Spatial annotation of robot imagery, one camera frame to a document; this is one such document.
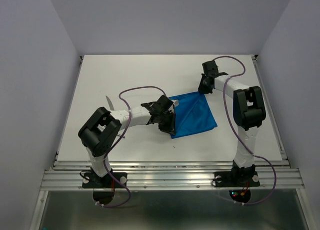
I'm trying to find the blue cloth napkin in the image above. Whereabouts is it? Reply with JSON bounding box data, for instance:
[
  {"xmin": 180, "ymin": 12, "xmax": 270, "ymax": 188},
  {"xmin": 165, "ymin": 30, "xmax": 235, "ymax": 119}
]
[{"xmin": 169, "ymin": 92, "xmax": 218, "ymax": 139}]

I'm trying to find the green handled knife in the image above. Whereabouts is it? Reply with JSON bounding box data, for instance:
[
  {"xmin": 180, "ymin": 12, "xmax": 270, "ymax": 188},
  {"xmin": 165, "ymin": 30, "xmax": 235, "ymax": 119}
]
[{"xmin": 105, "ymin": 96, "xmax": 115, "ymax": 111}]

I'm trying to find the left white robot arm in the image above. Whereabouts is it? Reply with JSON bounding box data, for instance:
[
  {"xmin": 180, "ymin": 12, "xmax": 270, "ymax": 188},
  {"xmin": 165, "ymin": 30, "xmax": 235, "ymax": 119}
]
[{"xmin": 78, "ymin": 95, "xmax": 179, "ymax": 187}]

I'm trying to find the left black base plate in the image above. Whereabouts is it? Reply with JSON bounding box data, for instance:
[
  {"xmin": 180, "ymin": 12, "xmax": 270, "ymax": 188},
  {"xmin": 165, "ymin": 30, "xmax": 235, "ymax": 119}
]
[{"xmin": 80, "ymin": 171, "xmax": 124, "ymax": 189}]

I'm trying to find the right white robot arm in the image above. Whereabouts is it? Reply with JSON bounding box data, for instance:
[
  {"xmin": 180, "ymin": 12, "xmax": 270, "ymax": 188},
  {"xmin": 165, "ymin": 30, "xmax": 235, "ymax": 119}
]
[{"xmin": 198, "ymin": 60, "xmax": 266, "ymax": 187}]

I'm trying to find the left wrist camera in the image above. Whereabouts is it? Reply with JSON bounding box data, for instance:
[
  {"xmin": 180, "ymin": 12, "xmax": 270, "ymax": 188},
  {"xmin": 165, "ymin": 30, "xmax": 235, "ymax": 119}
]
[{"xmin": 172, "ymin": 100, "xmax": 179, "ymax": 107}]

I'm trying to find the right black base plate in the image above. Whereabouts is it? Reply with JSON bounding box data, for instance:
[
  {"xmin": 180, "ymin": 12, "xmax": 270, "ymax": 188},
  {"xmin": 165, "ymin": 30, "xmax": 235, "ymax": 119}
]
[{"xmin": 211, "ymin": 171, "xmax": 260, "ymax": 188}]

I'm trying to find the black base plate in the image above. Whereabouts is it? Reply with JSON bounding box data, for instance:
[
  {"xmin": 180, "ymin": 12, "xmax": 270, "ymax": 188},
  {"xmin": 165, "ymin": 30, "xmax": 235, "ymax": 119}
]
[
  {"xmin": 211, "ymin": 171, "xmax": 260, "ymax": 188},
  {"xmin": 80, "ymin": 171, "xmax": 124, "ymax": 189}
]

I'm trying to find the aluminium rail frame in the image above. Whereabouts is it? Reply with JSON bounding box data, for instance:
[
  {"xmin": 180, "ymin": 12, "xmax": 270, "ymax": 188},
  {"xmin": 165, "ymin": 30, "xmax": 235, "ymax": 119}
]
[{"xmin": 29, "ymin": 55, "xmax": 311, "ymax": 230}]

